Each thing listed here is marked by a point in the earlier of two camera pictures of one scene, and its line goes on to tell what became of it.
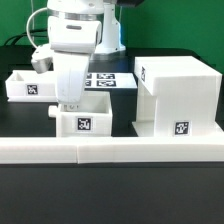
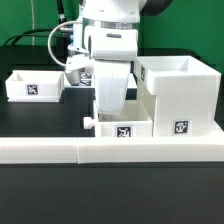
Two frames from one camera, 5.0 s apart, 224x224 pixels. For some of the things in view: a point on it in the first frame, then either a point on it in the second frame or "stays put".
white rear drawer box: [32, 86] stays put
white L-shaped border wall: [93, 150] stays put
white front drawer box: [91, 116] → [136, 121]
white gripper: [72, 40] → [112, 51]
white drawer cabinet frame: [177, 96] stays put
